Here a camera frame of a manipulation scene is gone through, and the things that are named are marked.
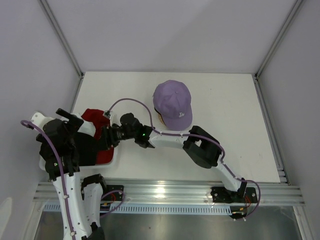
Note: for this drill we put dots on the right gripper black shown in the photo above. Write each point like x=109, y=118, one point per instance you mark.
x=106, y=140

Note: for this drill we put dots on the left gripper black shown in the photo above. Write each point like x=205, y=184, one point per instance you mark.
x=74, y=123

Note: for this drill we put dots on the red LA baseball cap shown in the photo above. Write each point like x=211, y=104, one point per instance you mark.
x=95, y=116

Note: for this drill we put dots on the lilac baseball cap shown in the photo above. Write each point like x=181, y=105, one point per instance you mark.
x=174, y=101

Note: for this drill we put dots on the dark green baseball cap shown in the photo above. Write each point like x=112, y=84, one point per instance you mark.
x=157, y=111

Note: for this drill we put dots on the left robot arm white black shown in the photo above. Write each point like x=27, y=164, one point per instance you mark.
x=79, y=198

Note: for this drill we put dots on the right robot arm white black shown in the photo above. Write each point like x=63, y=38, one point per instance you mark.
x=204, y=150

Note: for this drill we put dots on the white baseball cap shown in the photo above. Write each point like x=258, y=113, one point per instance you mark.
x=87, y=127

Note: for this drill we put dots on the black baseball cap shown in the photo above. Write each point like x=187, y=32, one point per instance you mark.
x=74, y=150

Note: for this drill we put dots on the white plastic bin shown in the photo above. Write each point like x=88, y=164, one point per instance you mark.
x=112, y=162

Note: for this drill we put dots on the wooden hat stand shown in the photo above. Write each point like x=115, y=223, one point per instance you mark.
x=161, y=119

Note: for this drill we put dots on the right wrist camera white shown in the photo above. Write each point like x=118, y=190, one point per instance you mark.
x=111, y=116

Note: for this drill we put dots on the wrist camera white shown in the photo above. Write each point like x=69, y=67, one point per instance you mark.
x=40, y=120
x=111, y=116

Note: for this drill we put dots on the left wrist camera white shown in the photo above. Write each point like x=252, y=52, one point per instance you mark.
x=40, y=120

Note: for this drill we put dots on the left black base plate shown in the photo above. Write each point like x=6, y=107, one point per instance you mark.
x=112, y=193

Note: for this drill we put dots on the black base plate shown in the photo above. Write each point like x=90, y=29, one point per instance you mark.
x=222, y=195
x=112, y=193

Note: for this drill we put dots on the aluminium mounting rail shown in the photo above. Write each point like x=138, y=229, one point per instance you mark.
x=174, y=192

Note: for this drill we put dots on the white slotted cable duct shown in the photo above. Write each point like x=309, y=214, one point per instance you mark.
x=173, y=209

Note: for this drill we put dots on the left aluminium corner post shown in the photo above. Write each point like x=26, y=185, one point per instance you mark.
x=49, y=14

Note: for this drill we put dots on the aluminium corner post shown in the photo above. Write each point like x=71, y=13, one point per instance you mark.
x=289, y=20
x=49, y=14

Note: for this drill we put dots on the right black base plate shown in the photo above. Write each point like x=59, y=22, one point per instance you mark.
x=222, y=195

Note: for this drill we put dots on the right aluminium corner post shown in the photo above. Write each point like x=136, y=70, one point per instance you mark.
x=289, y=20

